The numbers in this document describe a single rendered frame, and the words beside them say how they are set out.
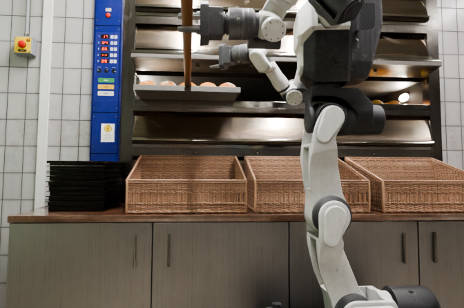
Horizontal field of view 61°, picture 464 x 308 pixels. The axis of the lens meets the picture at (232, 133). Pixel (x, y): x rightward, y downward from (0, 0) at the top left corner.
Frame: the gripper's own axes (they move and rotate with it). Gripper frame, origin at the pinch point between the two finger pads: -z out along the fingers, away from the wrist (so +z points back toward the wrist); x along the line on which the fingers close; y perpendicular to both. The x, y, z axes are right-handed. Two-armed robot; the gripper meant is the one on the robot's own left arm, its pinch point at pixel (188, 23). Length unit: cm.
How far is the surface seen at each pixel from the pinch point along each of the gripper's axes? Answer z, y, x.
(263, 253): 31, 69, 79
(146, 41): -29, 123, -33
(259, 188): 31, 75, 51
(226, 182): 16, 75, 48
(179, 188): -6, 75, 50
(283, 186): 42, 75, 50
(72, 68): -70, 124, -16
